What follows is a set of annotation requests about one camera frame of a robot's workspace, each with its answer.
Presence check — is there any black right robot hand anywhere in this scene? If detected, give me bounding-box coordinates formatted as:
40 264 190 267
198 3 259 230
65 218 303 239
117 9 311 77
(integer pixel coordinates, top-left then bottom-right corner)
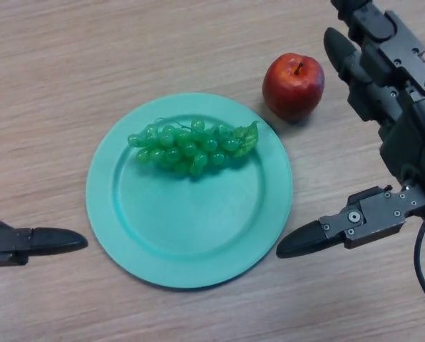
275 0 425 259

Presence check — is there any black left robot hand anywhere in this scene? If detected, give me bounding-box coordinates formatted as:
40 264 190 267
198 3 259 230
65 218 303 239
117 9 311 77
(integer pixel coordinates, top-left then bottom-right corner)
0 76 89 268

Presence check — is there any red apple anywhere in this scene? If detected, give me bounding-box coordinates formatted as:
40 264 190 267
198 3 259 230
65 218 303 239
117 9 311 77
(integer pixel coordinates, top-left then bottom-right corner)
262 52 325 121

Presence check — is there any round teal plate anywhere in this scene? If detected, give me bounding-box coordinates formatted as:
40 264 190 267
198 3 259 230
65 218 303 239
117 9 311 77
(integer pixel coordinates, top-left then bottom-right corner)
85 93 293 289

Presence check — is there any green plastic grape bunch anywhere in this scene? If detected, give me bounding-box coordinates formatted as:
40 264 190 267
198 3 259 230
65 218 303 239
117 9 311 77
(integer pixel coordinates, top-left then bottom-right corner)
127 118 260 179

